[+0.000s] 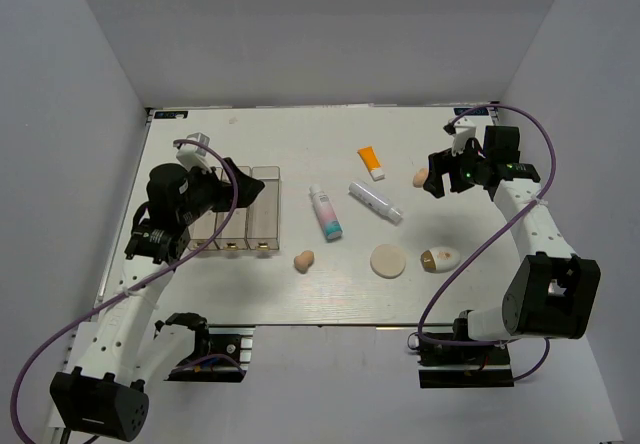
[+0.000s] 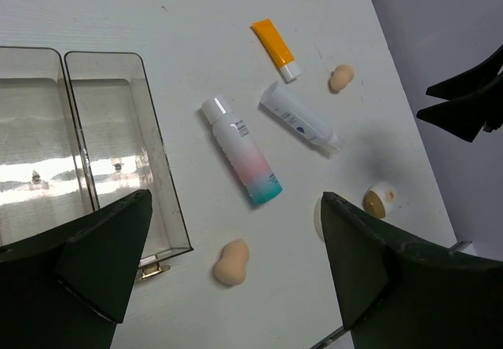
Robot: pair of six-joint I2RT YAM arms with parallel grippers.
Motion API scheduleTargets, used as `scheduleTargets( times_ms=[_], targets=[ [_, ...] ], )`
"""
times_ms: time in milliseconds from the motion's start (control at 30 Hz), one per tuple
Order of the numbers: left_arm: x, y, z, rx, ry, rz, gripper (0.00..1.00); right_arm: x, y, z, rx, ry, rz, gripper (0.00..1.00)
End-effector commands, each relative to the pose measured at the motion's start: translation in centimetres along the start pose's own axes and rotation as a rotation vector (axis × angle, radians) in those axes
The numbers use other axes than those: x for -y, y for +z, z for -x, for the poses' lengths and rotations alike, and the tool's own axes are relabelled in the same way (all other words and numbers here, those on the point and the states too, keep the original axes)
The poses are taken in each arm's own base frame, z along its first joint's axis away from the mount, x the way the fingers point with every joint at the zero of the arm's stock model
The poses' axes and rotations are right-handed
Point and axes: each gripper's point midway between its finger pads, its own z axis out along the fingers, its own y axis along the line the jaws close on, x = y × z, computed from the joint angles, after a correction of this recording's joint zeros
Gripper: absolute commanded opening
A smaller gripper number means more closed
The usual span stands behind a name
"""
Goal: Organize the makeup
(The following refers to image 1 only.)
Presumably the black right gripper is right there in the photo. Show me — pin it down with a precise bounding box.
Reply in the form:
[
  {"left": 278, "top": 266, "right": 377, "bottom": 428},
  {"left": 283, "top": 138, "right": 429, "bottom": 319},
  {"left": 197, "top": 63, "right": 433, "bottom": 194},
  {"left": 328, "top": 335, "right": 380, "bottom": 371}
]
[{"left": 423, "top": 138, "right": 490, "bottom": 199}]

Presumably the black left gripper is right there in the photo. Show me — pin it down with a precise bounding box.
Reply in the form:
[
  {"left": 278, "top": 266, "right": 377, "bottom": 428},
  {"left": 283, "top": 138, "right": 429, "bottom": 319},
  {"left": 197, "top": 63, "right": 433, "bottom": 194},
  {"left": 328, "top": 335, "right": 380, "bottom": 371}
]
[{"left": 177, "top": 157, "right": 264, "bottom": 225}]

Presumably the white spray bottle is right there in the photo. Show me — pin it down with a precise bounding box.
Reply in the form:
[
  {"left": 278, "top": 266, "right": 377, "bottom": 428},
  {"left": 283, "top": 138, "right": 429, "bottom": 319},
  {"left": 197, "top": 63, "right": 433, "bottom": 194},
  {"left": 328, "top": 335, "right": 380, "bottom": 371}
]
[{"left": 348, "top": 180, "right": 403, "bottom": 224}]

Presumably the orange tube white cap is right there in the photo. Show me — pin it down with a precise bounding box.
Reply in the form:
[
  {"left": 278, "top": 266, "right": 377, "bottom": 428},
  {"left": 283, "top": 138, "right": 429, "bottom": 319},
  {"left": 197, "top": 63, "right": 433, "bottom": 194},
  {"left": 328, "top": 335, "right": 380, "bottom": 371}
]
[{"left": 357, "top": 146, "right": 386, "bottom": 181}]

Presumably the white egg bottle gold cap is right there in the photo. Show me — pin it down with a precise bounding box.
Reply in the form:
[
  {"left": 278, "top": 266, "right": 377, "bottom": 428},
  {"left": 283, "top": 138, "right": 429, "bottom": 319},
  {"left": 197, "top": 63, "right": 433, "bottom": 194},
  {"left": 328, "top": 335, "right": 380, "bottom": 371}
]
[{"left": 420, "top": 246, "right": 461, "bottom": 273}]

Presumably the pink teal gradient bottle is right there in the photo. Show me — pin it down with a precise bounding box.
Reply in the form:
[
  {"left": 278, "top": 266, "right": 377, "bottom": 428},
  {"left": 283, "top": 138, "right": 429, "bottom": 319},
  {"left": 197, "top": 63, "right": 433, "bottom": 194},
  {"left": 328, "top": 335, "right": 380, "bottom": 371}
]
[{"left": 309, "top": 184, "right": 343, "bottom": 241}]

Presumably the beige gourd makeup sponge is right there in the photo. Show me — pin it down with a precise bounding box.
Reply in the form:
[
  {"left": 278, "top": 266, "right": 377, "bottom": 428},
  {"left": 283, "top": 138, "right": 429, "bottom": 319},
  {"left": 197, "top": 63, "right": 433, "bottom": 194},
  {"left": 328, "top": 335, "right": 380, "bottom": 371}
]
[{"left": 293, "top": 250, "right": 315, "bottom": 274}]

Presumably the round beige powder puff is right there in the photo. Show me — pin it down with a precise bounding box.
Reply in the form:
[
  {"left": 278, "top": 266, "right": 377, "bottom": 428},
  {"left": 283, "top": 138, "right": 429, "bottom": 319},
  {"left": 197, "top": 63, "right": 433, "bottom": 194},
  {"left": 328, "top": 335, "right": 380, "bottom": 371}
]
[{"left": 370, "top": 244, "right": 406, "bottom": 279}]

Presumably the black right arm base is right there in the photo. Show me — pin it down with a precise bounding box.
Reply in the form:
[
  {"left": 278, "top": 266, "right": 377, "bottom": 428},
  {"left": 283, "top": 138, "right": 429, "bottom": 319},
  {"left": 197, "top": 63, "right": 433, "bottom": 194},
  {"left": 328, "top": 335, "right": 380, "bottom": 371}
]
[{"left": 407, "top": 332, "right": 514, "bottom": 389}]

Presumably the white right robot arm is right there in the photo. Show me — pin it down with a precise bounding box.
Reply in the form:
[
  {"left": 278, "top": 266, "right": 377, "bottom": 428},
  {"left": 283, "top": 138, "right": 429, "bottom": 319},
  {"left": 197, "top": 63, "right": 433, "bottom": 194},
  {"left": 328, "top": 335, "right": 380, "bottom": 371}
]
[{"left": 423, "top": 124, "right": 601, "bottom": 363}]

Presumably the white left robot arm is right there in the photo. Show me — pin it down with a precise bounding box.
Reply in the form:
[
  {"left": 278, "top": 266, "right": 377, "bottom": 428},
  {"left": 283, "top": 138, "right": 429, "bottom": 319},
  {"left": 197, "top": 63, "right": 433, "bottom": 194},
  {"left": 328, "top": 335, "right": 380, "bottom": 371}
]
[{"left": 50, "top": 158, "right": 265, "bottom": 442}]

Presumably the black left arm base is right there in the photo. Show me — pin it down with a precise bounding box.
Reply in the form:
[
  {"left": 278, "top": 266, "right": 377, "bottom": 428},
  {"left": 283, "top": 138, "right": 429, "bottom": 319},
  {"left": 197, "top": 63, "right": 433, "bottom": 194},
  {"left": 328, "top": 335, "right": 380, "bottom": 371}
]
[{"left": 167, "top": 326, "right": 255, "bottom": 383}]

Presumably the clear organizer middle compartment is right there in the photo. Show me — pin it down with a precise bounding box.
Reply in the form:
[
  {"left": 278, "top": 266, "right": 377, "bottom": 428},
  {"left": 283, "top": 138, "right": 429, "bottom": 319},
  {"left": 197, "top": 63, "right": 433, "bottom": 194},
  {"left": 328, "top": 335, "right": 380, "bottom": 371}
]
[{"left": 214, "top": 166, "right": 252, "bottom": 252}]

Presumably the blue label sticker right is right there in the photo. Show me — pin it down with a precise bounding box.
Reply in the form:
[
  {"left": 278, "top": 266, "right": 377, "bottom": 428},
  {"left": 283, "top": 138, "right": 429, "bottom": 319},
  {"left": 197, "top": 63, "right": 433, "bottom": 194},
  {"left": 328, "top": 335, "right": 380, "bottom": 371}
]
[{"left": 453, "top": 107, "right": 489, "bottom": 116}]

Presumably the blue label sticker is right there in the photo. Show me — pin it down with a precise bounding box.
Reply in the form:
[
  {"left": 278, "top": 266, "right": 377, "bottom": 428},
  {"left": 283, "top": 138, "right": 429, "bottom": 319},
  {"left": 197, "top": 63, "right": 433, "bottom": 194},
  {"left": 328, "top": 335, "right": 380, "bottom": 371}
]
[
  {"left": 154, "top": 110, "right": 188, "bottom": 119},
  {"left": 453, "top": 107, "right": 489, "bottom": 116}
]

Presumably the blue label sticker left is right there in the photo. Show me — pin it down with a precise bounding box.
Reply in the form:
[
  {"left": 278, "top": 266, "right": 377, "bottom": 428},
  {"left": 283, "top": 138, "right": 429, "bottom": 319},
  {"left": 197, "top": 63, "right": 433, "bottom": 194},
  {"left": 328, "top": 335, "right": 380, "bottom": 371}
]
[{"left": 154, "top": 110, "right": 188, "bottom": 119}]

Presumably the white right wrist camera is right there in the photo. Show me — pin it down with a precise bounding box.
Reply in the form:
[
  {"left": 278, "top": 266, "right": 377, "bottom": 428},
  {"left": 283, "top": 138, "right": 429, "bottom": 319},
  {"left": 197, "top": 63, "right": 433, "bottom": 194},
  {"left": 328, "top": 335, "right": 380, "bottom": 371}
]
[{"left": 444, "top": 116, "right": 476, "bottom": 156}]

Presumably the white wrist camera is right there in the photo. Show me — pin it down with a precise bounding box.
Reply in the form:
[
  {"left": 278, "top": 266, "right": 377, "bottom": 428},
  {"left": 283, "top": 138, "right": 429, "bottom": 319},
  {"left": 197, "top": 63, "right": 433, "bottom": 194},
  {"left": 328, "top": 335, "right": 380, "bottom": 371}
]
[
  {"left": 175, "top": 132, "right": 211, "bottom": 173},
  {"left": 444, "top": 116, "right": 476, "bottom": 156}
]

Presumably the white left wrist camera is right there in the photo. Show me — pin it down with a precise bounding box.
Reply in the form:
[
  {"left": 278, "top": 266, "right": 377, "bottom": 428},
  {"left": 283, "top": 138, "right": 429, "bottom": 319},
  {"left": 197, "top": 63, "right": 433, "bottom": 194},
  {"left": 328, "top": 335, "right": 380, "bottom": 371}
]
[{"left": 175, "top": 132, "right": 211, "bottom": 173}]

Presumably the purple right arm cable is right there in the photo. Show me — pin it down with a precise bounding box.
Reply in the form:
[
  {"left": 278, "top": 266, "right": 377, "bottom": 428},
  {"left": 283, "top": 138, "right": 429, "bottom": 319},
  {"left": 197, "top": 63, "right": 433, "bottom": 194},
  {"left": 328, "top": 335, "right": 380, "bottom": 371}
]
[{"left": 407, "top": 104, "right": 558, "bottom": 383}]

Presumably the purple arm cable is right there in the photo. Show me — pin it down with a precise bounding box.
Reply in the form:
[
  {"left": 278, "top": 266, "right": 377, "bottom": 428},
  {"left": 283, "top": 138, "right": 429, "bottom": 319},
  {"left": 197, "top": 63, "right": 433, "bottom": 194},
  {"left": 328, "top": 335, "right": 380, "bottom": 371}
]
[
  {"left": 10, "top": 138, "right": 241, "bottom": 444},
  {"left": 407, "top": 104, "right": 558, "bottom": 383}
]

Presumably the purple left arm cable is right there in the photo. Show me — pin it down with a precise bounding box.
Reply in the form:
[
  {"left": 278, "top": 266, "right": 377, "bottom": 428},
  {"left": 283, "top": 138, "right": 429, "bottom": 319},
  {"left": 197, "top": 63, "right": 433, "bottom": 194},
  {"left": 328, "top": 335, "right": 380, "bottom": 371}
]
[{"left": 10, "top": 138, "right": 241, "bottom": 444}]

